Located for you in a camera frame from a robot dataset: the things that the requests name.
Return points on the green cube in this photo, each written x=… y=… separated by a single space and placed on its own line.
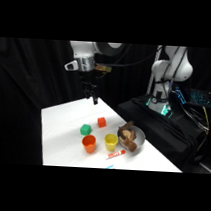
x=85 y=129

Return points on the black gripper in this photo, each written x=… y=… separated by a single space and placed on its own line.
x=86 y=79

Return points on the red cube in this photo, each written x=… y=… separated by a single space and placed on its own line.
x=101 y=122

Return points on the orange plastic cup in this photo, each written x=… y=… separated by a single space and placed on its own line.
x=88 y=144

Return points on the red and white marker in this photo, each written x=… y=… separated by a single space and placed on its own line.
x=115 y=154

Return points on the green base light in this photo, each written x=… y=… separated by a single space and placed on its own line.
x=165 y=111

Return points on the blue backlit keyboard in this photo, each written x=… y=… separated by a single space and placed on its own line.
x=198 y=97

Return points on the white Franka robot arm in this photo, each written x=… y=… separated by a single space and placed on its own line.
x=82 y=49

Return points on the grey metal bowl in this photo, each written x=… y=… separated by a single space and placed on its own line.
x=141 y=138

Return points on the yellow plastic cup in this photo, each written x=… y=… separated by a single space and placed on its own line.
x=110 y=142

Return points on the brown wooden pieces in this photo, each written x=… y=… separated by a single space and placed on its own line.
x=127 y=136

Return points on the yellowish wrist camera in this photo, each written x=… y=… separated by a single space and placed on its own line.
x=103 y=68

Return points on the small blue object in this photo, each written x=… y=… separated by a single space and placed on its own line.
x=109 y=167

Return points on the black draped robot stand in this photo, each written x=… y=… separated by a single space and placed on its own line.
x=159 y=129

